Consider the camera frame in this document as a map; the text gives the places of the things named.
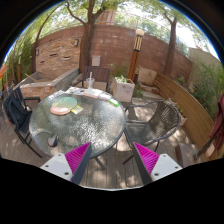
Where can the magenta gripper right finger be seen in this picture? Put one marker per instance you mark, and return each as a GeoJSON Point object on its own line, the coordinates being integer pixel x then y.
{"type": "Point", "coordinates": [153, 166]}

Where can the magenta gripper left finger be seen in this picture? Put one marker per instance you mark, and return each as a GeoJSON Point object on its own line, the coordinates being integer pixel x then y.
{"type": "Point", "coordinates": [70, 166]}

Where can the grey computer mouse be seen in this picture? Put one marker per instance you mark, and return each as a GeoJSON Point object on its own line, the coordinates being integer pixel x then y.
{"type": "Point", "coordinates": [53, 140]}

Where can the round pastel mouse pad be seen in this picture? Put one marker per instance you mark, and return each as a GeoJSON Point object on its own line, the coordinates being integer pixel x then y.
{"type": "Point", "coordinates": [63, 105]}

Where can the round glass patio table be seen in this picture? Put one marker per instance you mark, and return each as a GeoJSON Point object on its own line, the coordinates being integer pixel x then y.
{"type": "Point", "coordinates": [100, 123]}

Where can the grey wicker chair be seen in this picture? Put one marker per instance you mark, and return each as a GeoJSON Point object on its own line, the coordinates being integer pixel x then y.
{"type": "Point", "coordinates": [164, 122]}

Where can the yellow green card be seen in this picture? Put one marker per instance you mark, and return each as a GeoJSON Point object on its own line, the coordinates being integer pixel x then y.
{"type": "Point", "coordinates": [76, 109]}

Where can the curved wooden bench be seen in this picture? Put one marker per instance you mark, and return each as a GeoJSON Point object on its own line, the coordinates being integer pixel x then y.
{"type": "Point", "coordinates": [199, 123]}

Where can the dark red umbrella fabric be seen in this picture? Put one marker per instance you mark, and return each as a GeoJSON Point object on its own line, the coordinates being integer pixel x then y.
{"type": "Point", "coordinates": [217, 132]}

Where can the green small box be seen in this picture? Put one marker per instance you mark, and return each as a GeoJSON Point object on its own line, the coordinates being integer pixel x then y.
{"type": "Point", "coordinates": [114, 102]}

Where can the white open book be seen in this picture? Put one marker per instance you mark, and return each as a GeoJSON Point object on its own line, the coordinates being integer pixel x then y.
{"type": "Point", "coordinates": [93, 93]}

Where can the black metal chair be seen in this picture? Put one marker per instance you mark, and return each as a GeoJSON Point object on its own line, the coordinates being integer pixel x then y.
{"type": "Point", "coordinates": [19, 114]}

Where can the white square planter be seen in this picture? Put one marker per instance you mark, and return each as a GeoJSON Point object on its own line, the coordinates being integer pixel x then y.
{"type": "Point", "coordinates": [123, 90]}

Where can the plastic cup with straw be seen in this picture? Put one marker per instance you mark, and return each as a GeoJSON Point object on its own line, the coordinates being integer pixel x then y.
{"type": "Point", "coordinates": [90, 81]}

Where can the large tree trunk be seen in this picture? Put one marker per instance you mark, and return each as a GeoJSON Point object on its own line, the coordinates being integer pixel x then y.
{"type": "Point", "coordinates": [88, 28]}

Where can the slim right tree trunk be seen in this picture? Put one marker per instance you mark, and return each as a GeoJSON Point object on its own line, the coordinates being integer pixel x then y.
{"type": "Point", "coordinates": [171, 47]}

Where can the wooden lamp post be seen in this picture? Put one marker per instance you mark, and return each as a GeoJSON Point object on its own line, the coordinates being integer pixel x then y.
{"type": "Point", "coordinates": [136, 49]}

